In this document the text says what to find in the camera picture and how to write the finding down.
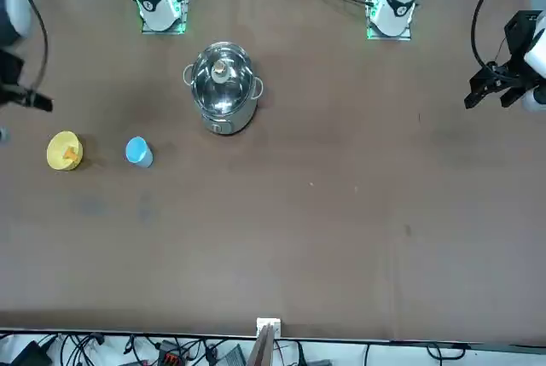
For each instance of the big black power brick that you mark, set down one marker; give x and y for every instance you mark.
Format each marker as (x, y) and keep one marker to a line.
(30, 355)

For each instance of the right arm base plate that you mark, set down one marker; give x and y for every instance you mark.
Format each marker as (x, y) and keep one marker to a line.
(183, 7)

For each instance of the blue plastic cup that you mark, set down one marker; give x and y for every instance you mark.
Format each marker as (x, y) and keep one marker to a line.
(136, 148)

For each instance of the glass pot lid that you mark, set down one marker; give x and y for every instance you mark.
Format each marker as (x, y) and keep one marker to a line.
(222, 97)

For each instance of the yellow plastic bowl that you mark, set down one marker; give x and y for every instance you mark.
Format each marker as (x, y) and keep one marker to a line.
(57, 146)

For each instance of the aluminium camera post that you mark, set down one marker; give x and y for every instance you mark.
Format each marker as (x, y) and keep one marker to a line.
(268, 340)

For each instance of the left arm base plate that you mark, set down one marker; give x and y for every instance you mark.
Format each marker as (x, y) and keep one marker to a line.
(405, 36)

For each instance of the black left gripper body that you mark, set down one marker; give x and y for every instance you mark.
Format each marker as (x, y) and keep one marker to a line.
(522, 29)

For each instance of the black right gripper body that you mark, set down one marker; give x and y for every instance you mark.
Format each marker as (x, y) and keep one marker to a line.
(10, 76)

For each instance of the stainless steel pot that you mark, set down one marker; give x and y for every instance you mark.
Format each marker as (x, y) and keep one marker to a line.
(230, 125)

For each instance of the black orange power hub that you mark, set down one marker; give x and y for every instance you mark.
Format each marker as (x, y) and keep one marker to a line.
(170, 353)

